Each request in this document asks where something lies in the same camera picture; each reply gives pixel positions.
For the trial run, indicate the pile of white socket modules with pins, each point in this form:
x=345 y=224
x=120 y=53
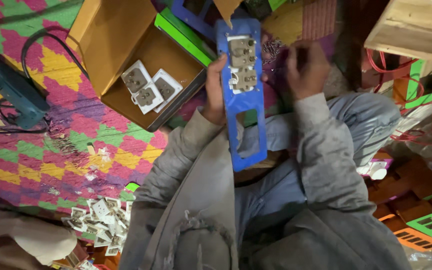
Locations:
x=101 y=225

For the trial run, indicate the white plastic plug part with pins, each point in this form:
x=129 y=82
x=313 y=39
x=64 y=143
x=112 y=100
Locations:
x=375 y=170

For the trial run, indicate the pile of metal screws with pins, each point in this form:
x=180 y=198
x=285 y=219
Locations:
x=273 y=50

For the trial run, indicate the green plastic switchboard panel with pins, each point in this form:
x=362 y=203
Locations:
x=180 y=37

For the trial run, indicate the person's right hand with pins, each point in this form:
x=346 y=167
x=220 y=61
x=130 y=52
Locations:
x=309 y=75

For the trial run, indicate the brown cardboard box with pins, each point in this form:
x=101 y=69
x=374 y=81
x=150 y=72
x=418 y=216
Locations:
x=126 y=45

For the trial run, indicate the person's blue jeans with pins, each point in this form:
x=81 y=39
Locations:
x=358 y=120

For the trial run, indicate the brown corrugated board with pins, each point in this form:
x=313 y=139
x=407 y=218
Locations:
x=318 y=18

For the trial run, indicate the teal electric drill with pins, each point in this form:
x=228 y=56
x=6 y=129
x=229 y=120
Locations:
x=11 y=88

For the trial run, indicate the person's left hand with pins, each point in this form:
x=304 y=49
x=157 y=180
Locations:
x=213 y=93

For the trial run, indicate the wooden crate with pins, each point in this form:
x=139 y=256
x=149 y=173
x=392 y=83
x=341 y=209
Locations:
x=414 y=28

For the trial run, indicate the white socket module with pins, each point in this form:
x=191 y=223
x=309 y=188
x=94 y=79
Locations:
x=244 y=79
x=135 y=79
x=146 y=98
x=241 y=51
x=166 y=89

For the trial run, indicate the person's right fingers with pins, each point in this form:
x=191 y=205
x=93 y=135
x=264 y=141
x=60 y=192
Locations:
x=297 y=56

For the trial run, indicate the green plastic frame panel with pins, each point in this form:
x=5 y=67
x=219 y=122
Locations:
x=431 y=90

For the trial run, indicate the heap of orange green panels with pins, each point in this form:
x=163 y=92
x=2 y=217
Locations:
x=414 y=213

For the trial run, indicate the blue plastic switchboard panel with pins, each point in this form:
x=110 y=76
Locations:
x=246 y=112

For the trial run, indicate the blue plastic frame panel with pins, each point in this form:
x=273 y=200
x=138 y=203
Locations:
x=191 y=15

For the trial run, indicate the colourful zigzag woven mat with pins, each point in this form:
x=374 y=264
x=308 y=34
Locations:
x=51 y=157

